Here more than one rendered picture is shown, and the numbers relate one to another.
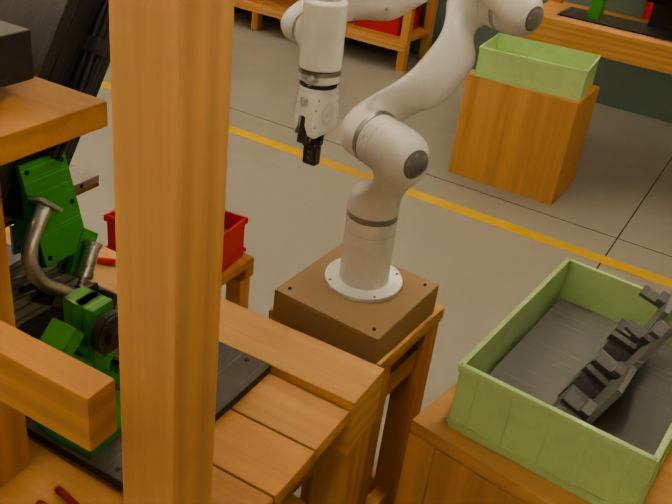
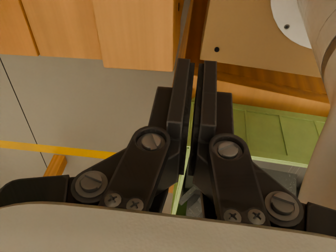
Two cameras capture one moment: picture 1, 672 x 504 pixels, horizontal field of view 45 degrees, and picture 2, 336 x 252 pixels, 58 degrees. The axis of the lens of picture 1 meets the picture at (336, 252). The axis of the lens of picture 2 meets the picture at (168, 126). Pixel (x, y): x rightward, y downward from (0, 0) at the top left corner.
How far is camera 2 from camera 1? 167 cm
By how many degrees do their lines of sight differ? 89
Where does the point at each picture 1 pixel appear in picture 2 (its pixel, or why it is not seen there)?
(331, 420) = (79, 51)
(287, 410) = (54, 9)
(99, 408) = not seen: outside the picture
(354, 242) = (318, 20)
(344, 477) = not seen: hidden behind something
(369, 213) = (328, 89)
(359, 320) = (226, 26)
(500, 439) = not seen: hidden behind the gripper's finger
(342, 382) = (120, 46)
